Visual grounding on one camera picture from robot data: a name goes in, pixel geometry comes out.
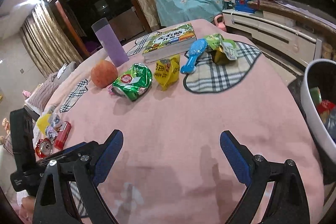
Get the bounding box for green crushed can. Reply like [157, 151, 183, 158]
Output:
[112, 63, 153, 101]

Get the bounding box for red snack packet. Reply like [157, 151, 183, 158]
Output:
[317, 100, 335, 114]

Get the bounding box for yellow snack bag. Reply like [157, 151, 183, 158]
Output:
[154, 54, 180, 91]

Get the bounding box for blue plastic brush package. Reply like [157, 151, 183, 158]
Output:
[180, 39, 208, 74]

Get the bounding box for pink plastic brush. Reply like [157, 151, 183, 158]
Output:
[108, 85, 116, 96]

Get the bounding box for blue snack bag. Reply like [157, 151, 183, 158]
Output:
[325, 108, 336, 142]

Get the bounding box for green juice carton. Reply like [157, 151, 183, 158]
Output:
[309, 87, 322, 107]

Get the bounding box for white round trash bin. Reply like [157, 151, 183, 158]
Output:
[300, 59, 335, 162]

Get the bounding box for person left hand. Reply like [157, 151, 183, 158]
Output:
[19, 196, 35, 224]

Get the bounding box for red cylindrical tube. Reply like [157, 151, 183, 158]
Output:
[54, 122, 72, 150]

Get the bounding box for crumpled silver candy wrappers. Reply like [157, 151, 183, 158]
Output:
[45, 114, 63, 144]

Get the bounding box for yellow cupcake mould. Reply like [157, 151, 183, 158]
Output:
[36, 113, 51, 135]

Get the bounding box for striped pink cushion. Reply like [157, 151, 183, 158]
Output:
[26, 72, 59, 111]

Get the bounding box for orange apple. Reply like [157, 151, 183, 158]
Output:
[91, 60, 118, 89]

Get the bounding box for left beige curtain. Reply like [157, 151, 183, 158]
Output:
[20, 1, 83, 78]

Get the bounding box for pink blanket table cover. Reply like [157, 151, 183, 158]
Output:
[31, 18, 325, 224]

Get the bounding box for purple water bottle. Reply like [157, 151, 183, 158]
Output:
[92, 18, 129, 67]

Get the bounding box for green picture book stack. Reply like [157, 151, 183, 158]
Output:
[142, 23, 197, 63]

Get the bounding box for white TV cabinet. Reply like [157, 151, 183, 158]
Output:
[223, 1, 335, 67]

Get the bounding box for green gold snack pouch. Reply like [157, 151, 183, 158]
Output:
[205, 34, 238, 65]

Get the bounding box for teal covered armchair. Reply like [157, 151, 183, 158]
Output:
[155, 0, 224, 27]

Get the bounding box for pink kettlebell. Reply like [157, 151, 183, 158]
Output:
[214, 14, 227, 32]

